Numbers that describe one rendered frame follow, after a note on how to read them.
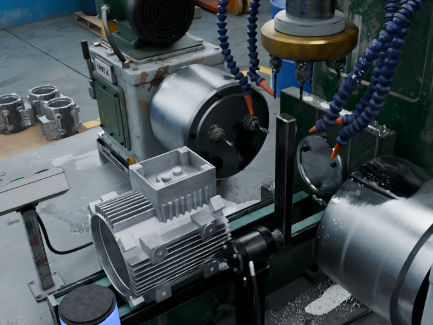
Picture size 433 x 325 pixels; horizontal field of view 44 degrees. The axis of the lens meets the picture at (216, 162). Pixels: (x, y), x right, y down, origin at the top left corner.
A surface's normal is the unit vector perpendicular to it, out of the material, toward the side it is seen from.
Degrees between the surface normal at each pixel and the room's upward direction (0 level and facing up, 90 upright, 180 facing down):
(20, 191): 54
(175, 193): 90
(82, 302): 0
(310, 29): 90
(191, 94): 36
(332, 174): 90
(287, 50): 90
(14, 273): 0
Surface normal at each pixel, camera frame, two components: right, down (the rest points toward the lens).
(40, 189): 0.43, -0.19
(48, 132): 0.56, 0.40
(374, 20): -0.83, 0.31
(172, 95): -0.63, -0.36
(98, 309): -0.04, -0.86
